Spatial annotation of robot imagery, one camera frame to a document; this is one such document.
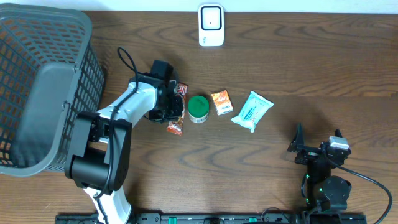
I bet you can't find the green lid jar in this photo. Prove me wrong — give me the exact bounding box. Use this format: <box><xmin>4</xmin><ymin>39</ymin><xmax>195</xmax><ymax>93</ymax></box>
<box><xmin>188</xmin><ymin>95</ymin><xmax>210</xmax><ymax>124</ymax></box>

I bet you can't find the small orange box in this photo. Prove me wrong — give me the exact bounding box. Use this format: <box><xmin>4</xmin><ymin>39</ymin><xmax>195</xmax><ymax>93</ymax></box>
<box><xmin>211</xmin><ymin>90</ymin><xmax>233</xmax><ymax>116</ymax></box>

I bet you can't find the white barcode scanner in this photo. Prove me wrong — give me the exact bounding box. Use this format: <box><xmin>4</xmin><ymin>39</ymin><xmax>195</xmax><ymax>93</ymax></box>
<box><xmin>198</xmin><ymin>4</ymin><xmax>225</xmax><ymax>47</ymax></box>

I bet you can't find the light blue wipes pack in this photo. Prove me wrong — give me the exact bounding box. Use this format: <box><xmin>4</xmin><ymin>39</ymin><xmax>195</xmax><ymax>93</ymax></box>
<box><xmin>231</xmin><ymin>91</ymin><xmax>274</xmax><ymax>133</ymax></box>

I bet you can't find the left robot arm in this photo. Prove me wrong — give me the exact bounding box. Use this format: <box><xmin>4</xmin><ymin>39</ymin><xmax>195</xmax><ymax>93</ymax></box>
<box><xmin>65</xmin><ymin>60</ymin><xmax>183</xmax><ymax>223</ymax></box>

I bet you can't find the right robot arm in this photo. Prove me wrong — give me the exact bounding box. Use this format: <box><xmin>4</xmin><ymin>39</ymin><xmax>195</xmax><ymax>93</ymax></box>
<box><xmin>287</xmin><ymin>124</ymin><xmax>351</xmax><ymax>213</ymax></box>

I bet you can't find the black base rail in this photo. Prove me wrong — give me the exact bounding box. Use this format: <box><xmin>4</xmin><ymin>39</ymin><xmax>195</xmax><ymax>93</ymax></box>
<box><xmin>55</xmin><ymin>212</ymin><xmax>368</xmax><ymax>224</ymax></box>

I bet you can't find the red chocolate bar wrapper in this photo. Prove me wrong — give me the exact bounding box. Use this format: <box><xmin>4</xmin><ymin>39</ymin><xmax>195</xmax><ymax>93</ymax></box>
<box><xmin>167</xmin><ymin>83</ymin><xmax>188</xmax><ymax>136</ymax></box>

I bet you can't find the grey plastic basket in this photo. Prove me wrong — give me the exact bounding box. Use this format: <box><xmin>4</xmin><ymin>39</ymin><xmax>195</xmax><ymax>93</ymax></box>
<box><xmin>1</xmin><ymin>3</ymin><xmax>105</xmax><ymax>177</ymax></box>

